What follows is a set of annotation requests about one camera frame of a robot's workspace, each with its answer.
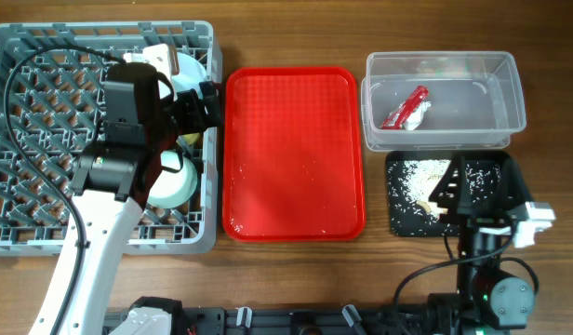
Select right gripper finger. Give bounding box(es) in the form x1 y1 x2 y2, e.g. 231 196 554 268
429 155 468 215
495 157 533 211

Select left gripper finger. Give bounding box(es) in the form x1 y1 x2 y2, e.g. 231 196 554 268
199 81 222 127
172 90 207 136

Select light blue plate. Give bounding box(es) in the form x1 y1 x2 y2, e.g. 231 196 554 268
156 52 207 98

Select yellow plastic cup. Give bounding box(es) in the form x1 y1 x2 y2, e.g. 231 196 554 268
180 133 201 145

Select food scraps and rice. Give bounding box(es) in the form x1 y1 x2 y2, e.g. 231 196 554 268
387 159 501 227

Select green shallow bowl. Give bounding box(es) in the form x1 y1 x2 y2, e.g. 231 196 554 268
147 151 198 208

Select white napkin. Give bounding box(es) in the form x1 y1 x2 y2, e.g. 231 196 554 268
403 101 432 130

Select red sauce packet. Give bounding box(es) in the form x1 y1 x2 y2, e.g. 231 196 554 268
380 86 429 130

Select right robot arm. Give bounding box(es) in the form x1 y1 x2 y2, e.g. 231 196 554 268
428 152 554 334

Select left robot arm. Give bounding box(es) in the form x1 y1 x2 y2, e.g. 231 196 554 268
31 62 222 334

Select black waste tray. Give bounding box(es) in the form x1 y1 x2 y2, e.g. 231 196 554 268
385 150 533 242

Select grey dishwasher rack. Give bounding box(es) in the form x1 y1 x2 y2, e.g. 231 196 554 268
0 20 222 257

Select clear plastic bin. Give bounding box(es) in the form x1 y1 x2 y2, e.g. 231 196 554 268
360 51 526 152

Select red plastic tray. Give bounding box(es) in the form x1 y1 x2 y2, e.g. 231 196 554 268
222 66 366 242

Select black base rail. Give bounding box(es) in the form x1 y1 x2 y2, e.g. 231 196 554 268
104 304 509 335

